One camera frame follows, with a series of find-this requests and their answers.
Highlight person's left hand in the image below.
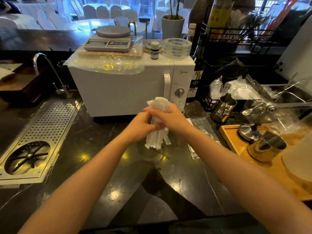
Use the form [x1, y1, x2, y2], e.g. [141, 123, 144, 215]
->
[126, 111, 167, 144]

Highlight person's right hand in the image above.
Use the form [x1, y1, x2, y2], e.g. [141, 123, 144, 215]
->
[143, 103, 193, 135]

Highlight person's left forearm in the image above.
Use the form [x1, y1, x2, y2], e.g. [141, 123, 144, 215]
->
[18, 130, 137, 234]

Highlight person's right forearm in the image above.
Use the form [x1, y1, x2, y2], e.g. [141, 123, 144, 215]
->
[182, 120, 312, 234]

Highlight white microwave oven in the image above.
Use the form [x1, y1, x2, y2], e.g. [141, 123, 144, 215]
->
[68, 39, 195, 117]

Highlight flat clear plastic bag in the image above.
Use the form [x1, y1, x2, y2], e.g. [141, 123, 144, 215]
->
[186, 117, 222, 160]

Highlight dark wine bottle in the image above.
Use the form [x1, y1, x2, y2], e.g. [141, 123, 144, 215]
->
[186, 23, 206, 103]

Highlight small brown bottle white cap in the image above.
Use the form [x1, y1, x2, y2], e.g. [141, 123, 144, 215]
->
[150, 41, 160, 60]

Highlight small gold dish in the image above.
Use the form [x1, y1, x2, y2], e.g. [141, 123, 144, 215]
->
[143, 42, 164, 54]

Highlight clear tape roll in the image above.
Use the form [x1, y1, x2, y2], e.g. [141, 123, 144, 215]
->
[163, 38, 193, 59]

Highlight steel milk pitcher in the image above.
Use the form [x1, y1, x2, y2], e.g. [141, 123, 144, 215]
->
[210, 93, 238, 124]

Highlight clear plastic sheet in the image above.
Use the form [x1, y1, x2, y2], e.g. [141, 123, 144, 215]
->
[64, 36, 146, 75]

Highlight white digital kitchen scale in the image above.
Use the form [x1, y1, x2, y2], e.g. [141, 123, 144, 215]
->
[83, 25, 133, 52]

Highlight white ribbed plant pot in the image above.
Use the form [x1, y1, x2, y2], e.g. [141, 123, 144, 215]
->
[161, 15, 185, 40]

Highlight gold tap pair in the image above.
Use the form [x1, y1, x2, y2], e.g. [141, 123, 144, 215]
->
[128, 21, 150, 40]

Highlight crumpled clear plastic bags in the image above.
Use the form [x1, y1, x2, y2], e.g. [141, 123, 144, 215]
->
[209, 75, 276, 101]

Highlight steel coffee tamper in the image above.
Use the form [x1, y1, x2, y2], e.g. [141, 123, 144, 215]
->
[238, 123, 263, 142]

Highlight steel spoon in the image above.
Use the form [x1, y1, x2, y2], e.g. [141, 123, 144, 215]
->
[242, 104, 264, 116]

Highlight white cup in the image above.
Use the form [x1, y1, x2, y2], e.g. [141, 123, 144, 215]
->
[114, 17, 130, 27]

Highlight green plant stems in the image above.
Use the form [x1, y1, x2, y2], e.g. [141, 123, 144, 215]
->
[168, 0, 184, 20]

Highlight shiny steel cup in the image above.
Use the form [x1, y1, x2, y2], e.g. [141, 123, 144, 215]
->
[247, 130, 287, 164]

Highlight yellow package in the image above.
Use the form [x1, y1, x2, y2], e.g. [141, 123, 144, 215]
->
[207, 0, 235, 35]

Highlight perforated steel rinser tray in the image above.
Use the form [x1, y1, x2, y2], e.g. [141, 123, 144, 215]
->
[0, 99, 83, 186]

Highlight chrome curved faucet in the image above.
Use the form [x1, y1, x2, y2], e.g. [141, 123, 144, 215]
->
[33, 53, 73, 98]

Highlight wooden tray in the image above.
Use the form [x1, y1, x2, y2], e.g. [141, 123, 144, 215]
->
[219, 124, 312, 202]

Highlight long steel bar tool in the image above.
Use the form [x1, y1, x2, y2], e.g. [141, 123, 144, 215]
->
[265, 101, 312, 112]

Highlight dark wooden box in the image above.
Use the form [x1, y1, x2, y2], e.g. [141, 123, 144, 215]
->
[0, 63, 50, 106]

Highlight group of white covered chairs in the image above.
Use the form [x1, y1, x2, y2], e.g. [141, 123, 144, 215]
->
[0, 0, 190, 31]

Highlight white appliance housing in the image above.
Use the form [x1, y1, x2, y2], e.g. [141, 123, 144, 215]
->
[275, 21, 312, 95]

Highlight black wire rack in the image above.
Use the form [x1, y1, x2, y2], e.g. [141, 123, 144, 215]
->
[199, 4, 292, 112]

